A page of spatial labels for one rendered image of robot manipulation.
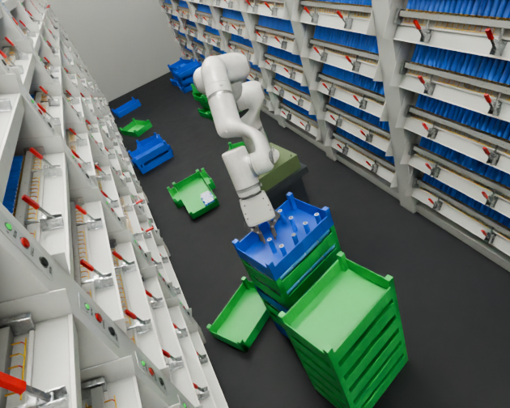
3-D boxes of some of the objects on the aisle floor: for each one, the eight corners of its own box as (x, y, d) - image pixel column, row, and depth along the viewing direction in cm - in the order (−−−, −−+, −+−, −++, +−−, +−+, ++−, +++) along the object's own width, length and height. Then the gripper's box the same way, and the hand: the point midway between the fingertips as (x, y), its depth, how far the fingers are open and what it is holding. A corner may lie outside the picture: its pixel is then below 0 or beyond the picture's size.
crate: (219, 204, 257) (216, 197, 251) (193, 219, 254) (189, 213, 248) (201, 176, 274) (197, 168, 268) (176, 189, 271) (172, 183, 265)
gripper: (227, 202, 129) (248, 252, 132) (274, 184, 128) (293, 234, 132) (227, 198, 136) (247, 245, 140) (271, 180, 135) (291, 228, 139)
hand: (267, 235), depth 135 cm, fingers open, 3 cm apart
